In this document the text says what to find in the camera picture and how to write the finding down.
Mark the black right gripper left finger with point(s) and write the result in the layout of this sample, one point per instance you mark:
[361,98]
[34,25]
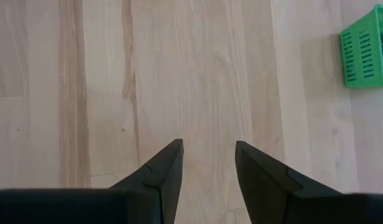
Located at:
[132,205]

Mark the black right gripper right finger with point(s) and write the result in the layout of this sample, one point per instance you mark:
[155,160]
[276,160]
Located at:
[272,199]

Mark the green plastic basket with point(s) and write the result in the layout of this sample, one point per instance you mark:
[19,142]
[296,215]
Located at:
[357,56]

